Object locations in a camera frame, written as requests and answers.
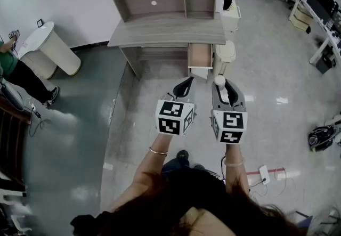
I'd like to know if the red floor tape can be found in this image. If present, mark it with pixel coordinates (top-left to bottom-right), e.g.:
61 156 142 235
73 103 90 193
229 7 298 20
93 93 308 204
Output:
246 168 278 176

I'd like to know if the long white office desk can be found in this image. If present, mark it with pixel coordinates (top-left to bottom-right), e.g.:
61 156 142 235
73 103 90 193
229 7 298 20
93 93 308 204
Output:
274 0 341 65

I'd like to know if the person's right forearm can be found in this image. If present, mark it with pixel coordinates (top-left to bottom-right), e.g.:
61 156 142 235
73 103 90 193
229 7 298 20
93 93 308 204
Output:
223 143 251 198

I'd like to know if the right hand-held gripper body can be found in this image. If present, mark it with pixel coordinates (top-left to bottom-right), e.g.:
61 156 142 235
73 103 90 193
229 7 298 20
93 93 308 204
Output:
210 104 248 144

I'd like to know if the cream trash bin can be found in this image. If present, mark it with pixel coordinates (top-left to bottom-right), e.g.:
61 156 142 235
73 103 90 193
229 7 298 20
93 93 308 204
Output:
213 40 237 77

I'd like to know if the person's black clothed body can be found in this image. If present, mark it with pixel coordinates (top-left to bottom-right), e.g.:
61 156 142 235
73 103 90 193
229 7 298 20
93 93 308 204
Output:
70 157 230 236

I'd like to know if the black helmet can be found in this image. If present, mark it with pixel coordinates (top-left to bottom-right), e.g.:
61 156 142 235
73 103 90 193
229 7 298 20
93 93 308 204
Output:
308 124 337 152

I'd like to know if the gold bracelet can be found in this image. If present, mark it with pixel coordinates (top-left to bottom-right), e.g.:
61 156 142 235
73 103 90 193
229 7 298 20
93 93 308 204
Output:
148 146 169 156

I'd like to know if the dark wooden cabinet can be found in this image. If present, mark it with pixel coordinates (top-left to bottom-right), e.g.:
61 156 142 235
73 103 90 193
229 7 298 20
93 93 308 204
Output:
0 96 33 193

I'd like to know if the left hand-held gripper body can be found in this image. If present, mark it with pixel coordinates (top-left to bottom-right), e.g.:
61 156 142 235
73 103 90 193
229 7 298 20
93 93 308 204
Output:
155 93 197 136

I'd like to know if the white side cabinet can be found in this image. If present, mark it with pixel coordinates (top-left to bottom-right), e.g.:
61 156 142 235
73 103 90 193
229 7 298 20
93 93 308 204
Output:
221 0 242 33

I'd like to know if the small white ball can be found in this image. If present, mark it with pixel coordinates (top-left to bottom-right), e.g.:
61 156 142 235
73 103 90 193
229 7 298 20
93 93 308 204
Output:
214 75 230 104

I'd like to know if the pale pink bracelet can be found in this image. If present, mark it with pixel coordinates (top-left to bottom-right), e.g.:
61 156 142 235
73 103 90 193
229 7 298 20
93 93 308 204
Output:
223 157 246 168

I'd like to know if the white round ribbed table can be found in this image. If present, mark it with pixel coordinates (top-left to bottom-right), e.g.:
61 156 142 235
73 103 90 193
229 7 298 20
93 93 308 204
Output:
18 21 82 80

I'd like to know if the light wooden drawer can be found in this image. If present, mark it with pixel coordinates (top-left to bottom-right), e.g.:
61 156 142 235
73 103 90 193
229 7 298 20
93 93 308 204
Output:
187 42 214 80

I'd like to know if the person's left forearm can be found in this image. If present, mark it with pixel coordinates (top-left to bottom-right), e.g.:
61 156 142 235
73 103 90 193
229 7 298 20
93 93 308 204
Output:
109 133 173 211

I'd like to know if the black waste bin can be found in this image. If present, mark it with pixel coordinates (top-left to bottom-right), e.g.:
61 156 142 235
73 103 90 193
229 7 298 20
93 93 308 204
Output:
315 53 336 75

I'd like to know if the stack of cardboard boxes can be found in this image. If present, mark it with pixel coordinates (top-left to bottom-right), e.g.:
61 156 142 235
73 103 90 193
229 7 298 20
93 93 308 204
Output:
291 7 314 30

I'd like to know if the grey wooden desk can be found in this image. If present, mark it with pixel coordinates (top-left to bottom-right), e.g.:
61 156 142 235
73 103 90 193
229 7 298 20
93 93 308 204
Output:
108 18 226 81

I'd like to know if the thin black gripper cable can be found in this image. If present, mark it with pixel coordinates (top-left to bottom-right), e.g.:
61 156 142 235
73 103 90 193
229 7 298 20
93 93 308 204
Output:
220 152 228 185

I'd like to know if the white power strip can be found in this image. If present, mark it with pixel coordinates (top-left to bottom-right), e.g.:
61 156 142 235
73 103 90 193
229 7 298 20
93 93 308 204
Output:
258 165 271 185

